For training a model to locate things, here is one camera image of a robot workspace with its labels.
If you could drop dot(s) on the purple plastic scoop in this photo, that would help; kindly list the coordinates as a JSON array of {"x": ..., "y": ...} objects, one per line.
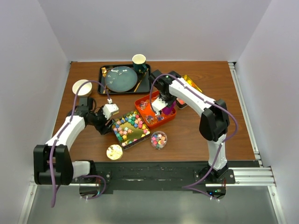
[{"x": 168, "y": 110}]

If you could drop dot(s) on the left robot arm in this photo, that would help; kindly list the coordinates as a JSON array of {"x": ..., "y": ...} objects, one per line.
[{"x": 52, "y": 160}]

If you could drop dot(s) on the gold chopsticks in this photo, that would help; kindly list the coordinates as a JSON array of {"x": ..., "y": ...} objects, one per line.
[{"x": 137, "y": 86}]

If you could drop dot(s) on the blue-grey ceramic plate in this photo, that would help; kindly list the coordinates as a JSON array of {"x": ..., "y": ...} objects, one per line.
[{"x": 121, "y": 79}]

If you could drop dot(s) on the gold fork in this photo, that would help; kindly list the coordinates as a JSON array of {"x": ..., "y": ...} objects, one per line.
[{"x": 104, "y": 73}]

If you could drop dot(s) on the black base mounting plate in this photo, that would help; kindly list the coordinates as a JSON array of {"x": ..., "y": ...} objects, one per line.
[{"x": 163, "y": 176}]

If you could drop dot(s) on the clear plastic jar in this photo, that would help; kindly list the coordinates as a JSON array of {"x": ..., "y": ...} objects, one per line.
[{"x": 158, "y": 140}]

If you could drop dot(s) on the white ceramic bowl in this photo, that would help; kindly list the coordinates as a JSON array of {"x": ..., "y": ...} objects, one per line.
[{"x": 82, "y": 88}]

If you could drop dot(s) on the gold round jar lid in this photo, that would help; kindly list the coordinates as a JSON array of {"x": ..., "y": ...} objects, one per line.
[{"x": 114, "y": 152}]

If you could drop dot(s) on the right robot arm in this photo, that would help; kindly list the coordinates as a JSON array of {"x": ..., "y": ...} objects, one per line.
[{"x": 214, "y": 117}]

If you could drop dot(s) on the star candy tin box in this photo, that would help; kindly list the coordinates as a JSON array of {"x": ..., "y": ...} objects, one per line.
[{"x": 130, "y": 129}]

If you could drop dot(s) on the orange lollipop box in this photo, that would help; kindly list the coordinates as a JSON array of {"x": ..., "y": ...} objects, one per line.
[{"x": 149, "y": 117}]

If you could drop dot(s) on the dark green mug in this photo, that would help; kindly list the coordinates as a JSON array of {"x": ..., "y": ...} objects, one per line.
[{"x": 139, "y": 63}]

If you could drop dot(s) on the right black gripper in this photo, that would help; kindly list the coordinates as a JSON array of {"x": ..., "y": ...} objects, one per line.
[{"x": 167, "y": 101}]

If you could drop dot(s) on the gold tin of gummies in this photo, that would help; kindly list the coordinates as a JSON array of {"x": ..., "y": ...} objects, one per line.
[{"x": 180, "y": 103}]

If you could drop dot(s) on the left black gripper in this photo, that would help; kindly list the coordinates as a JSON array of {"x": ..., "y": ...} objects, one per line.
[{"x": 102, "y": 129}]

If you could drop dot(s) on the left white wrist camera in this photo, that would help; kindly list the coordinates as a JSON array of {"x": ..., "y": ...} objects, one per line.
[{"x": 109, "y": 110}]

